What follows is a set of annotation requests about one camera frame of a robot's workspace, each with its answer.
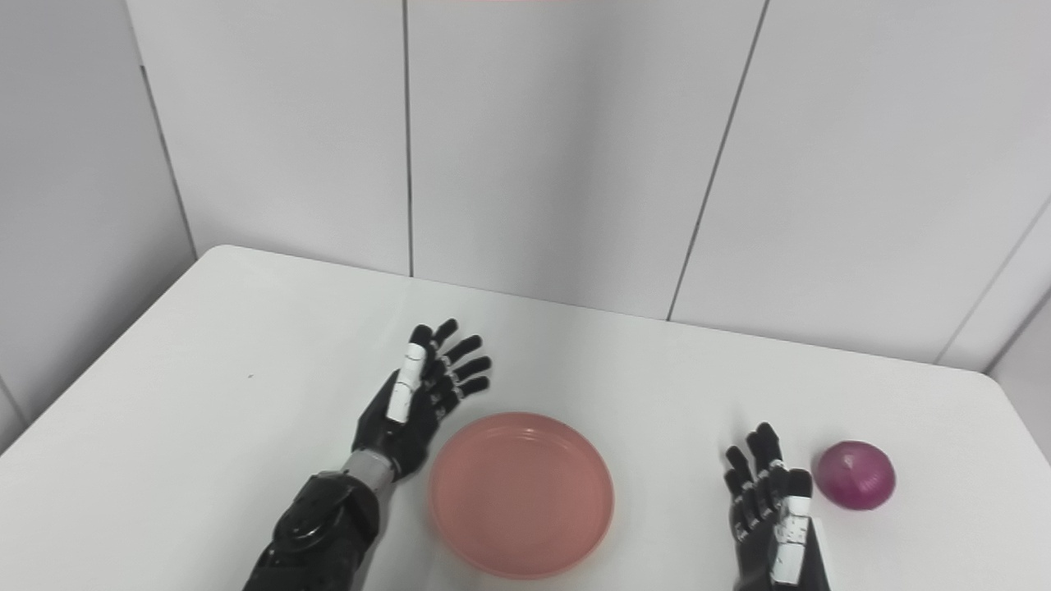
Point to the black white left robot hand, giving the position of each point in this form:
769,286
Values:
402,435

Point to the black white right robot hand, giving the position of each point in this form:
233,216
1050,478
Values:
764,550

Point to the red onion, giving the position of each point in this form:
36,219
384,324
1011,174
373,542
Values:
854,476

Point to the pink round plate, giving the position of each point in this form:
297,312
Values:
521,497

